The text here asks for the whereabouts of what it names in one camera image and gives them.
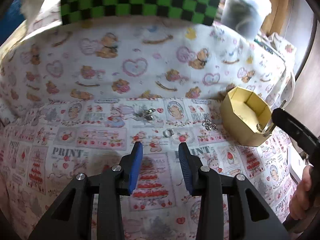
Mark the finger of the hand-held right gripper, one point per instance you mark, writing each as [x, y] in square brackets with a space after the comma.
[290, 126]

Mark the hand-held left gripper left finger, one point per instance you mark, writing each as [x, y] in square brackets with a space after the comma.
[133, 170]

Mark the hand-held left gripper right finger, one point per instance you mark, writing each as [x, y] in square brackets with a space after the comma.
[186, 170]

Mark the silver bangle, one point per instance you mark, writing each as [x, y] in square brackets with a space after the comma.
[269, 131]

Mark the gold octagonal box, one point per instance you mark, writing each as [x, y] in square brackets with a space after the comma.
[235, 120]

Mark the silver bead jewelry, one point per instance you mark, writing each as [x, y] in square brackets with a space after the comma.
[145, 113]

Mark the person's right hand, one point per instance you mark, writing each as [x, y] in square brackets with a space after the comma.
[302, 200]

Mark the white paper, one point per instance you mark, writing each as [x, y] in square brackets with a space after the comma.
[296, 162]

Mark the wooden board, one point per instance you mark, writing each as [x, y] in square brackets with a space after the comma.
[310, 80]

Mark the pink cake print cloth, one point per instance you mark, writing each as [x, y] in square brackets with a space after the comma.
[87, 140]

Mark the bear print cloth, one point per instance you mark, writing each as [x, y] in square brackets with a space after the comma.
[100, 55]

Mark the clear plastic tub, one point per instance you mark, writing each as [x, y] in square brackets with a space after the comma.
[242, 15]

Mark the green black checkered box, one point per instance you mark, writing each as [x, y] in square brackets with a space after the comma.
[140, 0]

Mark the wooden window frame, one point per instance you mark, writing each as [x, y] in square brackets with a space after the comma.
[280, 17]

